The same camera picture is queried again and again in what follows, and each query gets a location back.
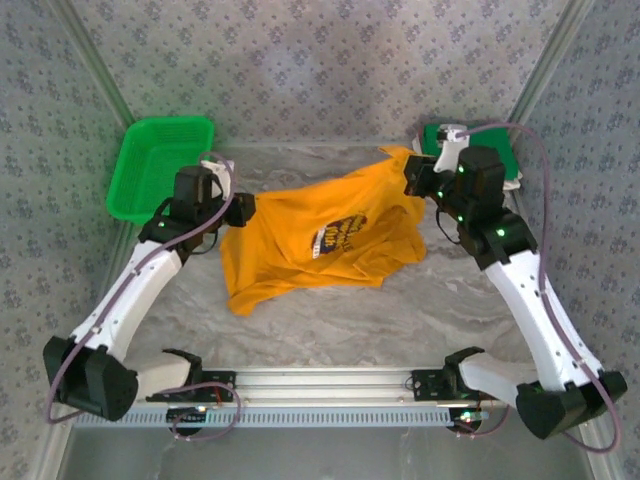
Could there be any yellow printed t-shirt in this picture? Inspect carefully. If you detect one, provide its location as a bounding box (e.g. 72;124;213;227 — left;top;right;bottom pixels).
219;144;429;317

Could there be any green folded t-shirt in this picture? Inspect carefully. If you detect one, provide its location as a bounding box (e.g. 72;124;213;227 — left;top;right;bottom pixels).
422;122;521;182

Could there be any green plastic basket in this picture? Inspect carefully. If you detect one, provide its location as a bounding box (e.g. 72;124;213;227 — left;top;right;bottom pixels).
105;115;216;226

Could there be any thin black left gripper wire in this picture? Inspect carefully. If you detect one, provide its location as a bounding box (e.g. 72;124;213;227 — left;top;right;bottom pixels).
188;232;222;257

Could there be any thin black gripper wire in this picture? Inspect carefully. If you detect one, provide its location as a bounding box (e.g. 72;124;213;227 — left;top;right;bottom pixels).
188;232;222;257
435;205;465;247

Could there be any thin black right gripper wire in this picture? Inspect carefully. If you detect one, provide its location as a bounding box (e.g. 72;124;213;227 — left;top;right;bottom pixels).
435;205;465;247

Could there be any aluminium frame post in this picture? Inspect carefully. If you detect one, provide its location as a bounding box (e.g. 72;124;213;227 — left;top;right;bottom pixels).
49;0;136;129
505;0;599;126

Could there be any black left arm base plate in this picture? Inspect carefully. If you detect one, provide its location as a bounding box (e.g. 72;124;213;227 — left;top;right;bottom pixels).
145;368;237;403

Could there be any aluminium mounting rail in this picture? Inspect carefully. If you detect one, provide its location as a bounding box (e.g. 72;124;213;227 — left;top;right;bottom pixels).
144;367;521;405

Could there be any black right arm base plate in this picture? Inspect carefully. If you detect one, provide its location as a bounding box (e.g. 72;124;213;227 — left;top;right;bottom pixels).
410;368;503;402

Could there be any grey slotted cable duct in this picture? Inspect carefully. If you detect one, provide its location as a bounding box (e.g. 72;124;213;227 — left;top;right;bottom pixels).
119;405;469;429

